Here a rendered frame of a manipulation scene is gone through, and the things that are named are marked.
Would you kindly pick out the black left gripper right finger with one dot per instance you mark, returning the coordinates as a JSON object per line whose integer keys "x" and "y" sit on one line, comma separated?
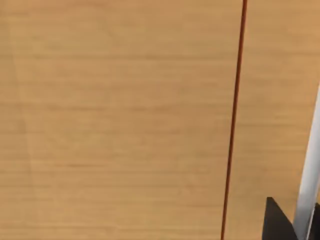
{"x": 316, "y": 225}

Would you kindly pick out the wooden door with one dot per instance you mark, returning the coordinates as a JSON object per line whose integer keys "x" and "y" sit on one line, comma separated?
{"x": 272, "y": 100}
{"x": 120, "y": 120}

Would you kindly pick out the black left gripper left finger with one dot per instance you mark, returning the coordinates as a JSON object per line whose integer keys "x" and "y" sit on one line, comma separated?
{"x": 275, "y": 225}

